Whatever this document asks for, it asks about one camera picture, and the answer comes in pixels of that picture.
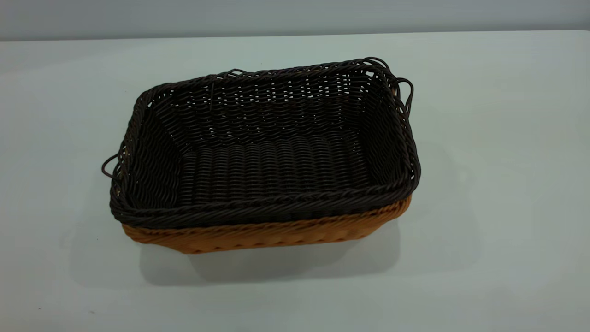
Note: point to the light brown wicker basket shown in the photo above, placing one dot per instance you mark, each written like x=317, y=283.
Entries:
x=276, y=234

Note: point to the dark brown wicker basket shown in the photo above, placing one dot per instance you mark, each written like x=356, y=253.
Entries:
x=267, y=157

